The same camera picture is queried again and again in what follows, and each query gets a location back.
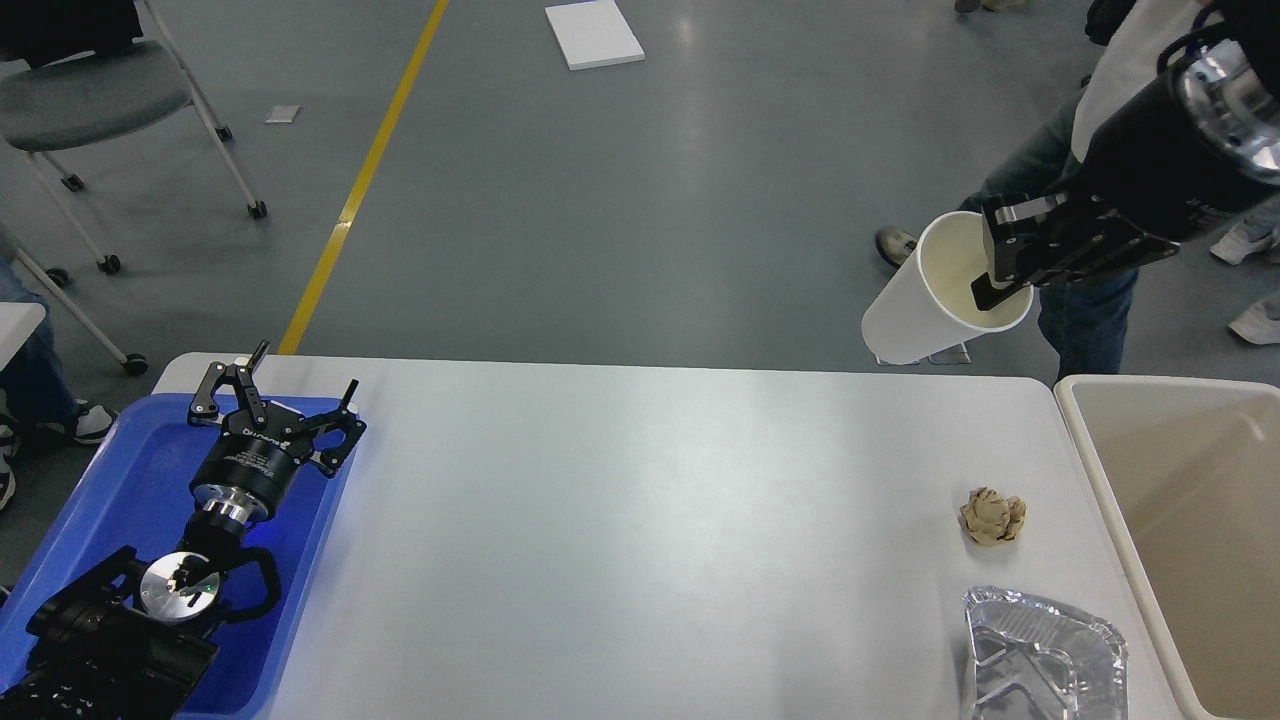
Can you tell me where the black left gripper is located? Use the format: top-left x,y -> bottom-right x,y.
187,341 -> 367,523

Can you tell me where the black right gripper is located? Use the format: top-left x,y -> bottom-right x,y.
972,38 -> 1277,311

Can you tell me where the white paper cup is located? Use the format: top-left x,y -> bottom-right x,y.
861,211 -> 1036,361

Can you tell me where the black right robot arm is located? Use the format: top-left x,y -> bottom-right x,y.
969,1 -> 1277,311

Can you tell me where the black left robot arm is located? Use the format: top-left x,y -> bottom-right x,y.
3,343 -> 366,719

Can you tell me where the person in white shirt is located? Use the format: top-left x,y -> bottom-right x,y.
876,0 -> 1226,384

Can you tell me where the right floor plate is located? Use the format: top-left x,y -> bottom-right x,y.
927,342 -> 972,366

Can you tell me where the floor plate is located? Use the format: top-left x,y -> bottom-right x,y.
927,342 -> 972,366
876,356 -> 924,366

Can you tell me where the left floor plate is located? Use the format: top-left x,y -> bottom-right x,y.
876,356 -> 924,366

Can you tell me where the person in grey trousers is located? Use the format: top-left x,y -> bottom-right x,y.
1208,195 -> 1280,347

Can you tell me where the seated person at left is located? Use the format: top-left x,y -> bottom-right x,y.
1,318 -> 118,509

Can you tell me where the person in dark trousers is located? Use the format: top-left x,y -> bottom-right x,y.
954,0 -> 1028,14

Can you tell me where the beige plastic bin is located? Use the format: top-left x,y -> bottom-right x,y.
1055,375 -> 1279,719

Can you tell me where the crumpled brown paper ball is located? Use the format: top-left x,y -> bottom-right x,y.
957,486 -> 1027,547

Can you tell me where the small paper on floor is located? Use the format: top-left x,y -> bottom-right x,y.
262,105 -> 302,126

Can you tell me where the grey office chair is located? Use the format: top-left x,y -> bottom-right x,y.
1,1 -> 268,219

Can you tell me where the aluminium foil tray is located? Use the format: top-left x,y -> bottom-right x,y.
963,585 -> 1128,719

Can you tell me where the white board on floor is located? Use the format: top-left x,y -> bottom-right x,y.
544,1 -> 646,70

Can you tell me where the white chair frame left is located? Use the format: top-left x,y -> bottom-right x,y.
1,225 -> 150,377

